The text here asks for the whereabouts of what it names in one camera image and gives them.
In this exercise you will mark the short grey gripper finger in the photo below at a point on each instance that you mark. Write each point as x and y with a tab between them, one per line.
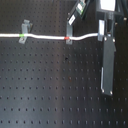
101	30

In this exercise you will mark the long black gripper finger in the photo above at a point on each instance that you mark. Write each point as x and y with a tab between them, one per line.
108	65

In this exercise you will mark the grey left cable clip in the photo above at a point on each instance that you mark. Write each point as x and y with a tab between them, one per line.
26	28

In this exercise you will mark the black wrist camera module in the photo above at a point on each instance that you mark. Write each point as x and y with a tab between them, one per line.
79	9

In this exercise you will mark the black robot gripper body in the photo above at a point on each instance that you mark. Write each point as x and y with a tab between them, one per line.
111	9

